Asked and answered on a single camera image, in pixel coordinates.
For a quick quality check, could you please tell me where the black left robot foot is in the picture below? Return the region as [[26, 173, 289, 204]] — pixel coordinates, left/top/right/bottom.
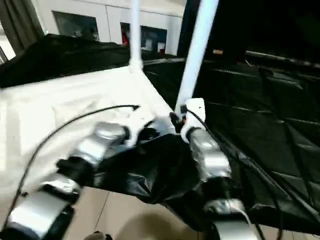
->
[[87, 231, 115, 240]]

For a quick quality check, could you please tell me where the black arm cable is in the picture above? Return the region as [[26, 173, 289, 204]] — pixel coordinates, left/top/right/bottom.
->
[[183, 108, 286, 240], [5, 104, 141, 221]]

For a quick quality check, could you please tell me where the black mat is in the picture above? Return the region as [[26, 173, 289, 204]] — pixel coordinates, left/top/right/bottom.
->
[[0, 34, 320, 236]]

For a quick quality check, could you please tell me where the white plastic table leg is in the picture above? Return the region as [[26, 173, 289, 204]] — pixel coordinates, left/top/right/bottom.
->
[[128, 0, 145, 72], [174, 0, 220, 114]]

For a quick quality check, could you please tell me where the grey metal rail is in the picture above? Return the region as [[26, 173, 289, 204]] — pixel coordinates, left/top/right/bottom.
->
[[245, 50, 320, 68]]

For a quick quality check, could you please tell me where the grey window curtain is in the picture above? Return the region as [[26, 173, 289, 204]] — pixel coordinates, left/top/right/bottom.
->
[[0, 0, 46, 55]]

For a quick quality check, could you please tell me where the white plastic table top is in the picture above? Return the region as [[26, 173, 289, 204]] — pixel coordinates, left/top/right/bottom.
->
[[0, 65, 178, 206]]

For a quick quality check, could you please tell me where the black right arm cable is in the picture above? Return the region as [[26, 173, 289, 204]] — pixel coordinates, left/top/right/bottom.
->
[[183, 108, 286, 240]]

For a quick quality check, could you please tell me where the white cabinet with glass doors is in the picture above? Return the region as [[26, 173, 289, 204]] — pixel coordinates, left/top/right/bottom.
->
[[32, 0, 184, 55]]

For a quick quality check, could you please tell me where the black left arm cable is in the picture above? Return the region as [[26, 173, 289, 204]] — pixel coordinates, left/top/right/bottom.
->
[[5, 104, 141, 221]]

